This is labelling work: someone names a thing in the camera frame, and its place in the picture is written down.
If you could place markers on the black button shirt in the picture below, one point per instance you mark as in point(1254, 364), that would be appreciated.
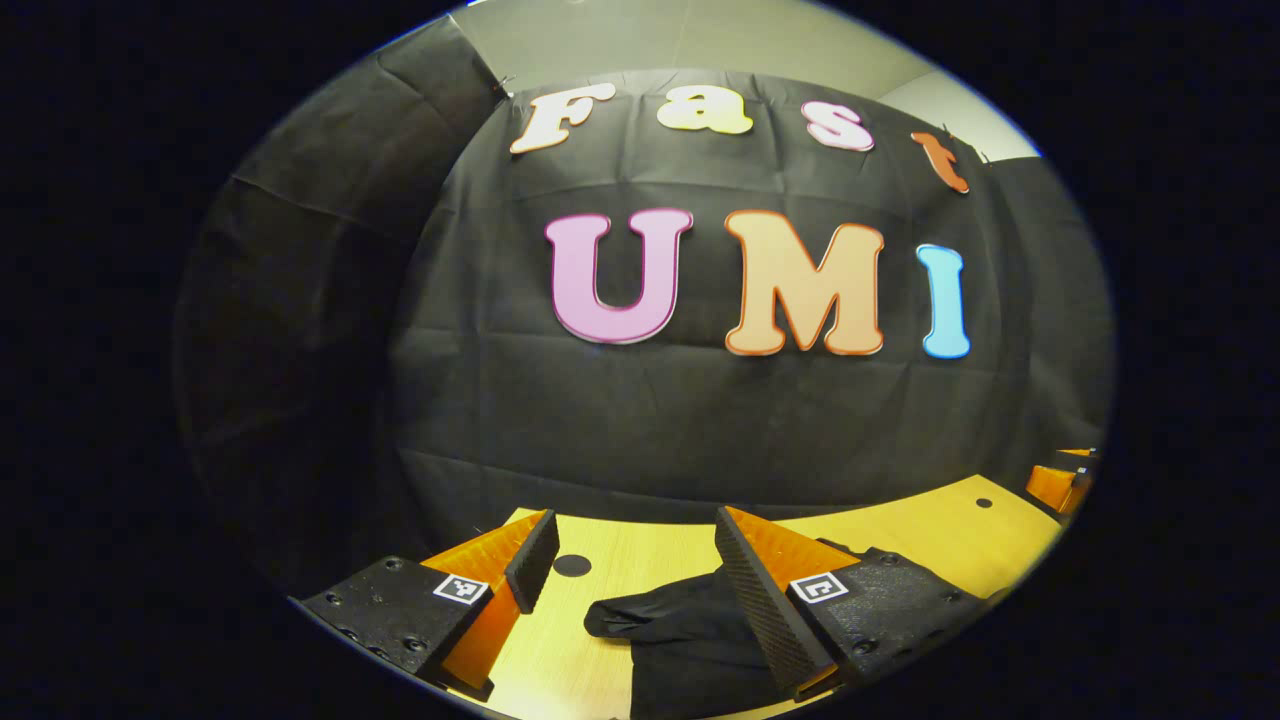
point(680, 640)

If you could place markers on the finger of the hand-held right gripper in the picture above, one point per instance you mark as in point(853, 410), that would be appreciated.
point(1080, 458)
point(1050, 487)

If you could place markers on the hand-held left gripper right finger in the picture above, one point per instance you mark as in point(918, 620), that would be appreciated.
point(765, 605)

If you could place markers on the small black cloth clip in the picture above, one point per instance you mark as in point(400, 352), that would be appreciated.
point(505, 85)

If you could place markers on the black backdrop cloth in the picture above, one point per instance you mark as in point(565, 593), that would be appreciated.
point(650, 420)

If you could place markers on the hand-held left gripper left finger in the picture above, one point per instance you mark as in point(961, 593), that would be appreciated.
point(535, 565)

